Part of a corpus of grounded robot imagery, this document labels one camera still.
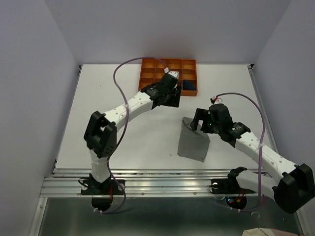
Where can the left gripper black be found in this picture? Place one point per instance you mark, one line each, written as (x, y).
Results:
(174, 102)

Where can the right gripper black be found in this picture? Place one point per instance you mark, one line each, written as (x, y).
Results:
(202, 114)

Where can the navy blue underwear white trim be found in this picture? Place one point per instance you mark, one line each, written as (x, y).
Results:
(189, 85)

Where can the grey underwear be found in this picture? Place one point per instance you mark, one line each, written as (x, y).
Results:
(192, 144)

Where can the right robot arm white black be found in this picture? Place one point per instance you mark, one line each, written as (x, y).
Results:
(290, 185)

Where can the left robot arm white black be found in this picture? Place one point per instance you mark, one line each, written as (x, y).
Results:
(101, 131)

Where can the orange compartment tray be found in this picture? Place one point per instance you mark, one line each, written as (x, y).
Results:
(152, 71)

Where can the white pink bag corner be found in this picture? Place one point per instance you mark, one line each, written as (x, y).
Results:
(266, 232)

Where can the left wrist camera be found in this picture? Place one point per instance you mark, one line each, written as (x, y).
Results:
(172, 73)

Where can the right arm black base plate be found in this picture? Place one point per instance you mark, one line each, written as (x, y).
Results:
(225, 186)

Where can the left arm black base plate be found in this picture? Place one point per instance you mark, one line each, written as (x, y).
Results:
(90, 187)

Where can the aluminium rail frame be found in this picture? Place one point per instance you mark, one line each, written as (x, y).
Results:
(167, 195)

